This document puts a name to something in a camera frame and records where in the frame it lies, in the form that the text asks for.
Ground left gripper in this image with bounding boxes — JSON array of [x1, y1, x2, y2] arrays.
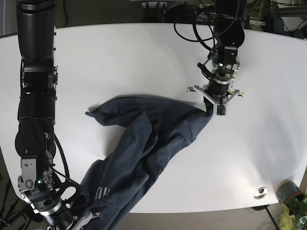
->
[[187, 58, 244, 115]]

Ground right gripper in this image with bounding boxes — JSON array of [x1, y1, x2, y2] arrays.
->
[[18, 177, 101, 230]]

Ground dark navy T-shirt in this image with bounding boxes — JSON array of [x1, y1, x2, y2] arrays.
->
[[77, 97, 213, 230]]

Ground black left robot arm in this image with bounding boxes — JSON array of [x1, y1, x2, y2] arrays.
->
[[173, 0, 247, 116]]

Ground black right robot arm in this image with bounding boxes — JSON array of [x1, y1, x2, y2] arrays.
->
[[15, 0, 99, 230]]

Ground silver table grommet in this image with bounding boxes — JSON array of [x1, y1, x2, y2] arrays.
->
[[253, 187, 268, 200]]

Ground grey plant pot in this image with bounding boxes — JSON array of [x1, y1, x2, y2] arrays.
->
[[275, 179, 305, 205]]

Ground green potted plant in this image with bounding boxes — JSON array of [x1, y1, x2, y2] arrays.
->
[[280, 195, 307, 230]]

